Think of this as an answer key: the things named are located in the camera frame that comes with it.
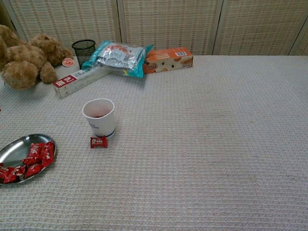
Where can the white paper cup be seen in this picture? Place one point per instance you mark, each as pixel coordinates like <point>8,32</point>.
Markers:
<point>102,125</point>

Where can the red candy pile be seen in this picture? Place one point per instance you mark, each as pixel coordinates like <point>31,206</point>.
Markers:
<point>36,154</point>

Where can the black mesh pen holder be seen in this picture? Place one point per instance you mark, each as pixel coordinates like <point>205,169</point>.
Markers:
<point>83,51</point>

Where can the silver metal plate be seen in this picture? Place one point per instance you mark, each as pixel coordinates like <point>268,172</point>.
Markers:
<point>16,149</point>

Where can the white woven tablecloth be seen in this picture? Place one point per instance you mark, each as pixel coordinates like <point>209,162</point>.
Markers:
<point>192,144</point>

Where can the orange biscuit box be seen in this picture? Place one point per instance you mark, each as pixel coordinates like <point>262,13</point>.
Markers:
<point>168,60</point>

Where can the teal silver snack bag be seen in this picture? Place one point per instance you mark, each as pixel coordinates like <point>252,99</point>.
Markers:
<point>118,57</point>

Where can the long white red box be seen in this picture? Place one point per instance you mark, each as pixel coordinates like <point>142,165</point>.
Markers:
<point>79,80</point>

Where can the beige woven screen panel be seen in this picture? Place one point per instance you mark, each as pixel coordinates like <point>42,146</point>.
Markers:
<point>65,21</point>
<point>303,45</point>
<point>260,24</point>
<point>168,21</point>

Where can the small round red white lid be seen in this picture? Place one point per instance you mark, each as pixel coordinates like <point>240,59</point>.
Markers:
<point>67,62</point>

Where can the brown teddy bear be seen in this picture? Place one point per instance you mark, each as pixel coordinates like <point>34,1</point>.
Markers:
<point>24,60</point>

